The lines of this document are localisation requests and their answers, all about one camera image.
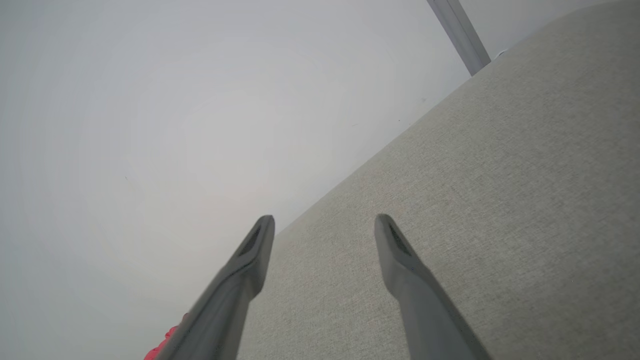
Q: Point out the grey metal post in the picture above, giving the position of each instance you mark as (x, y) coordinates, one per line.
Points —
(462, 35)

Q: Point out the red shirt with white trim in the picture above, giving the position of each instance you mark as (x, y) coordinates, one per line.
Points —
(159, 351)

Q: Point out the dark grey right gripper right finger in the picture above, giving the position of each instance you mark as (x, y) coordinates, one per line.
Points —
(425, 310)

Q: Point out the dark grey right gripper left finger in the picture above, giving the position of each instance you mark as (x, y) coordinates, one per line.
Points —
(225, 310)

